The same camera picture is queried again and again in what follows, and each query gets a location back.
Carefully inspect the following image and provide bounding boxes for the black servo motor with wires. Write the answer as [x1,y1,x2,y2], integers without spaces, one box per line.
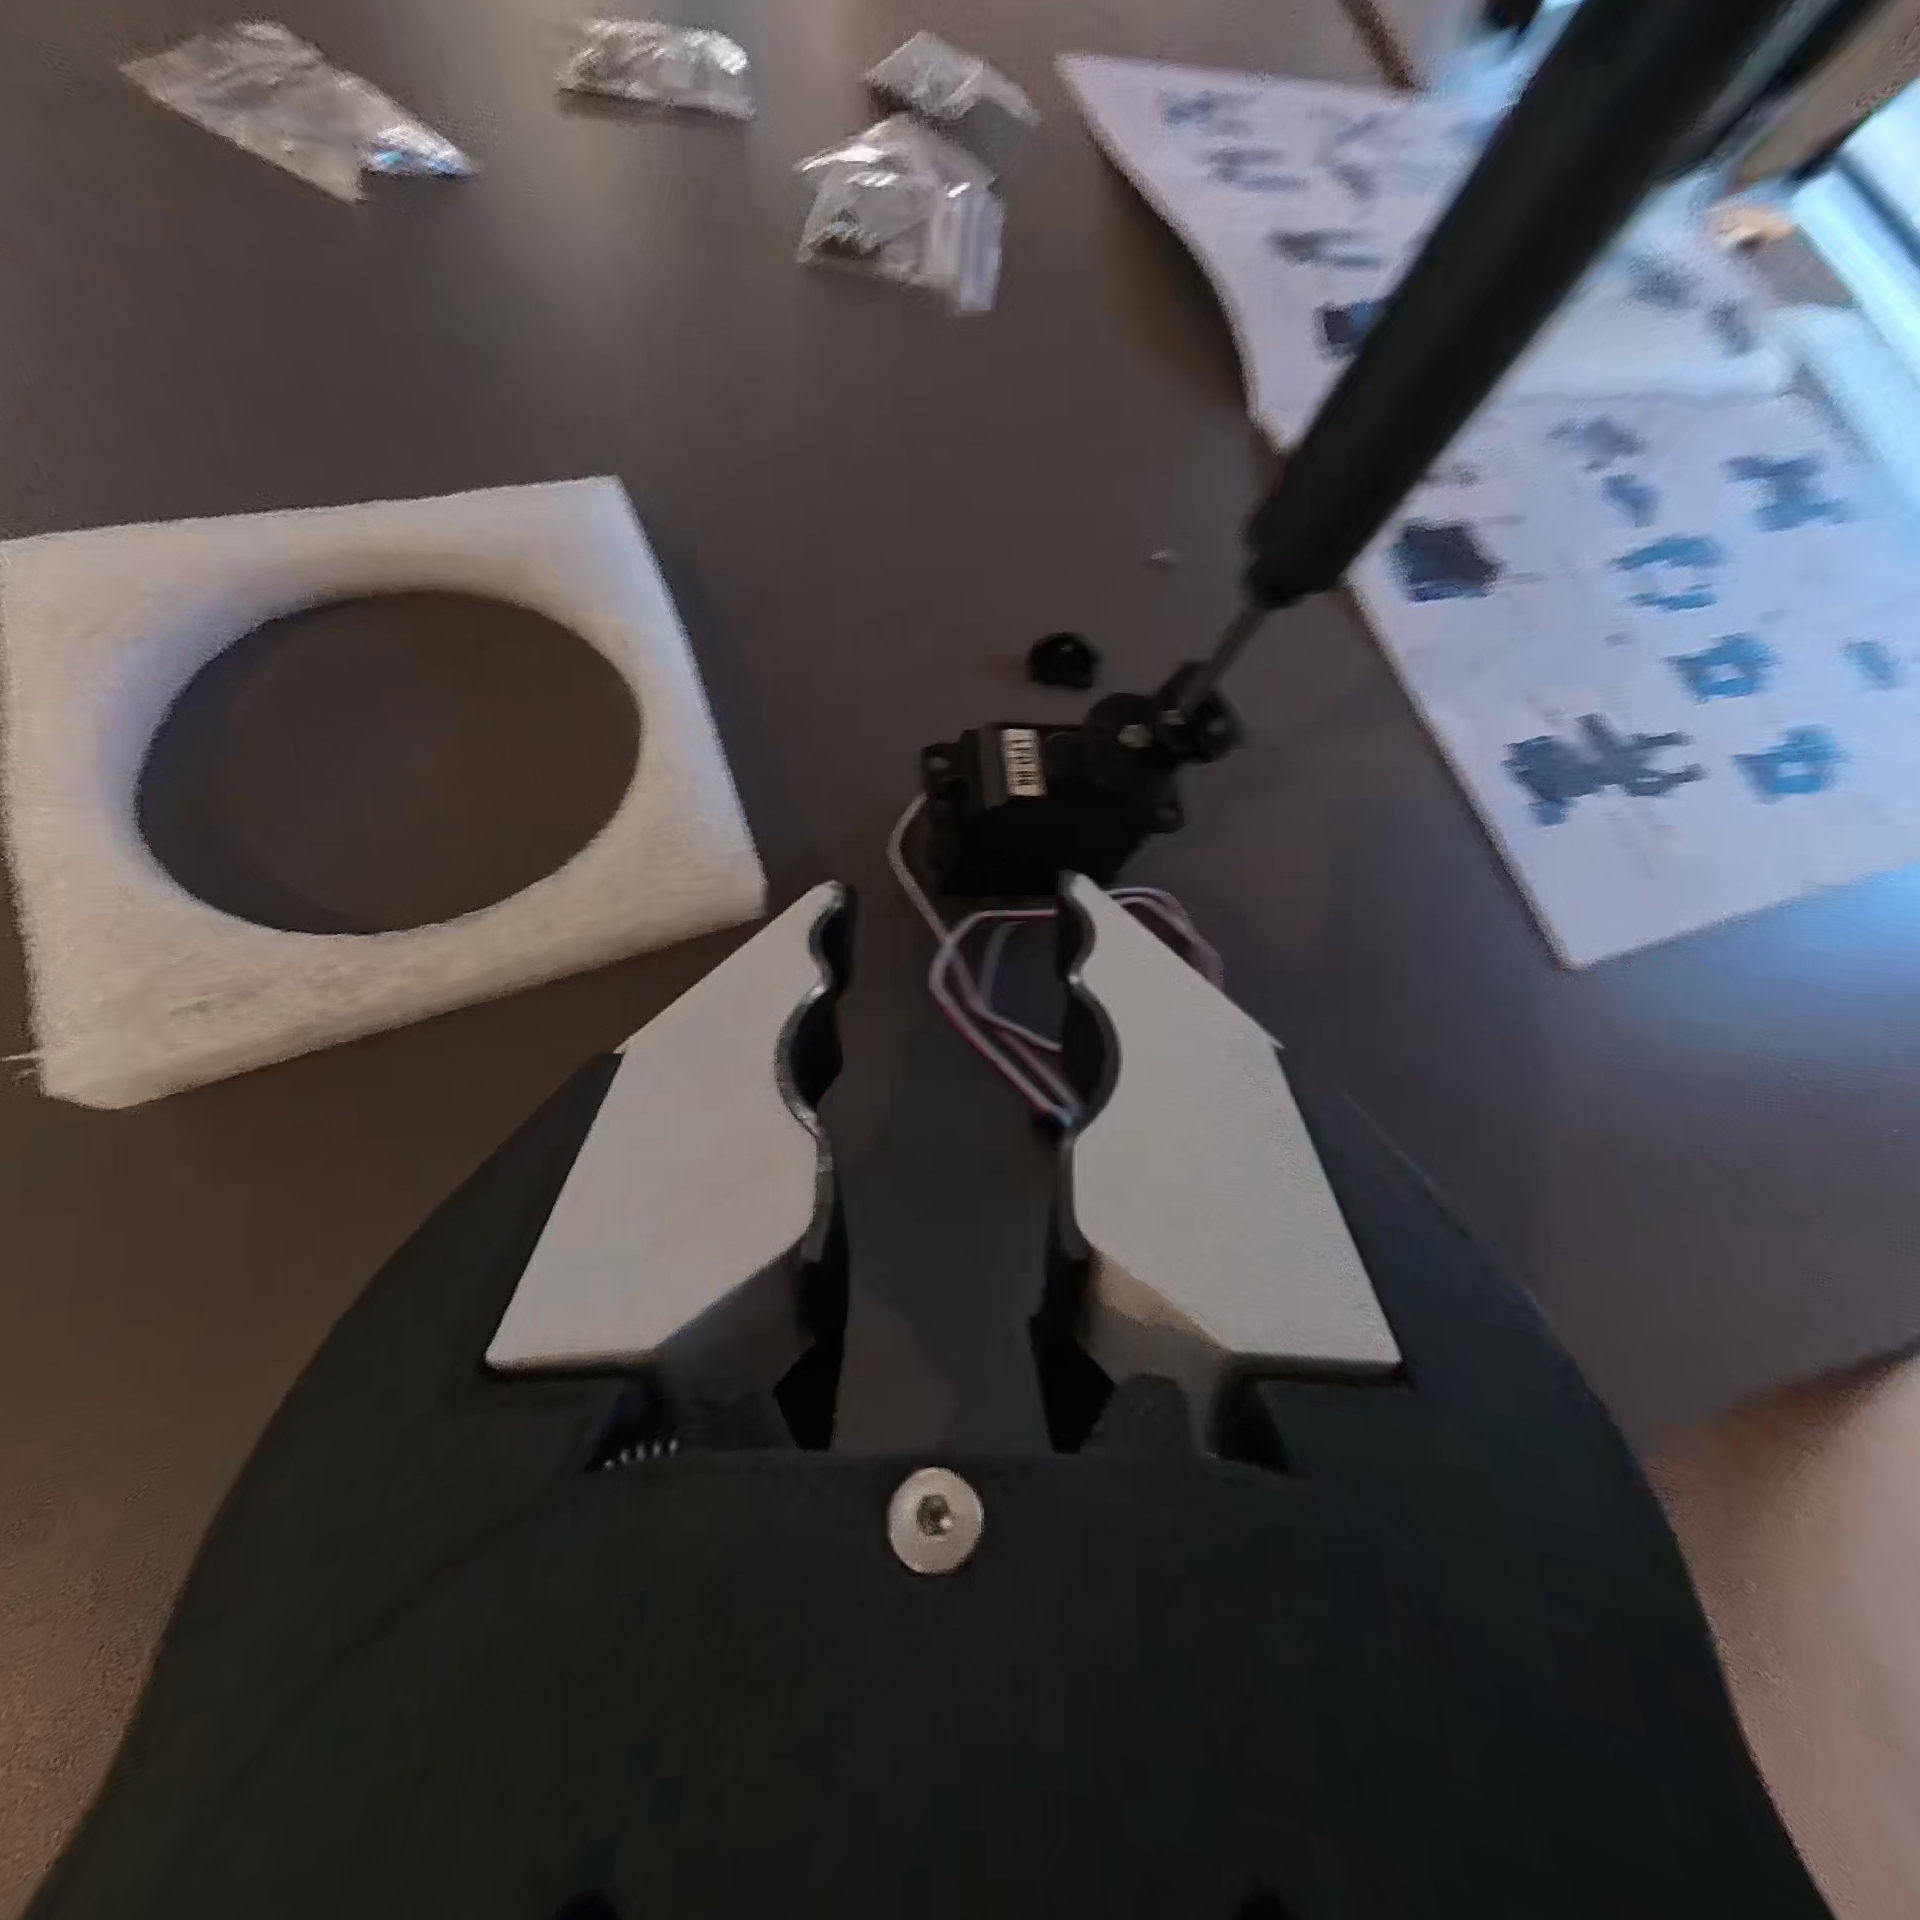
[882,661,1251,1129]

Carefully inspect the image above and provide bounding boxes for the clear plastic screw bag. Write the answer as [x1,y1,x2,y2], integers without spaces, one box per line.
[863,32,1041,152]
[118,17,478,206]
[794,111,1006,317]
[556,16,759,124]

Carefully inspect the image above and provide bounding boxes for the black screwdriver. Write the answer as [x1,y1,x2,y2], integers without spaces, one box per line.
[1161,0,1854,740]

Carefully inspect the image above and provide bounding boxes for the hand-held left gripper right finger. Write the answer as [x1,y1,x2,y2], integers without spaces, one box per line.
[1031,873,1407,1454]

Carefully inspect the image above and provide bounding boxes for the illustrated instruction booklet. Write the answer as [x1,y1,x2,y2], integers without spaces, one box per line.
[1054,51,1920,971]

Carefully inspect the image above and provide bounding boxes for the white foam square frame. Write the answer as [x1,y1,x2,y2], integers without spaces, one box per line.
[0,476,771,1113]

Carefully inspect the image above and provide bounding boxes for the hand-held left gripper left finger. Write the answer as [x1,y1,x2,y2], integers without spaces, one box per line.
[482,883,855,1454]

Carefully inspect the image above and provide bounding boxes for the dark grey desk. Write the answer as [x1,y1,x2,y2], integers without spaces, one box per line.
[0,0,1920,1920]

